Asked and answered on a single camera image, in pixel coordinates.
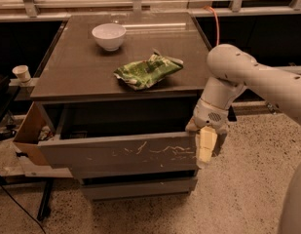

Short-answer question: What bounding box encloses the grey top drawer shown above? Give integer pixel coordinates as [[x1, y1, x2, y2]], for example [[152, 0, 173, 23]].
[[38, 99, 197, 178]]

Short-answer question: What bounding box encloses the grey drawer cabinet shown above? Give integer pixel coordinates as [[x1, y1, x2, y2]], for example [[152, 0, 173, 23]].
[[31, 12, 210, 187]]

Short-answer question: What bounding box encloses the green snack bag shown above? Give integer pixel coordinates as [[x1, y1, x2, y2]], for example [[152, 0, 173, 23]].
[[114, 50, 183, 91]]

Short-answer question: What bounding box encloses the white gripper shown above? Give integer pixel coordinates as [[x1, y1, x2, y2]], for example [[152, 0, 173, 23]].
[[185, 98, 228, 163]]

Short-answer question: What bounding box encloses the brown cardboard box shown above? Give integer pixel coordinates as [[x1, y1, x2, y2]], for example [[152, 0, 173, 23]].
[[13, 103, 54, 166]]

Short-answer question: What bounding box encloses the black stand leg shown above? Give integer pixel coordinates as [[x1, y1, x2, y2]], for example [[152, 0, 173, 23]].
[[37, 178, 54, 221]]

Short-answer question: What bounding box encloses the orange cable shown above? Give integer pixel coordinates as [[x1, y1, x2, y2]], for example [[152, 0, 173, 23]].
[[204, 5, 221, 47]]

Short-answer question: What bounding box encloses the black floor cable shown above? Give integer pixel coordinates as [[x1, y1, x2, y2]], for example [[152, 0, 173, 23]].
[[0, 177, 47, 234]]

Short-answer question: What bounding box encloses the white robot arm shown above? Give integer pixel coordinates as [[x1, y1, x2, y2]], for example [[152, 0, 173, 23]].
[[186, 44, 301, 234]]

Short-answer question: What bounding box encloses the white ceramic bowl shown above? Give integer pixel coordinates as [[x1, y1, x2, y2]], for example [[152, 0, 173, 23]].
[[92, 23, 127, 52]]

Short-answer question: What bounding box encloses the white paper cup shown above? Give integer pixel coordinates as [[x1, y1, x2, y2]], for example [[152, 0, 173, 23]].
[[12, 65, 31, 83]]

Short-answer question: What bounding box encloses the grey drawer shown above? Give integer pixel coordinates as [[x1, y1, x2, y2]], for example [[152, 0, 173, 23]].
[[38, 99, 197, 178], [81, 176, 198, 201]]

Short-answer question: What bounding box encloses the grey bottom drawer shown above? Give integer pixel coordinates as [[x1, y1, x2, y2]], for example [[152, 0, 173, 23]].
[[81, 176, 198, 201]]

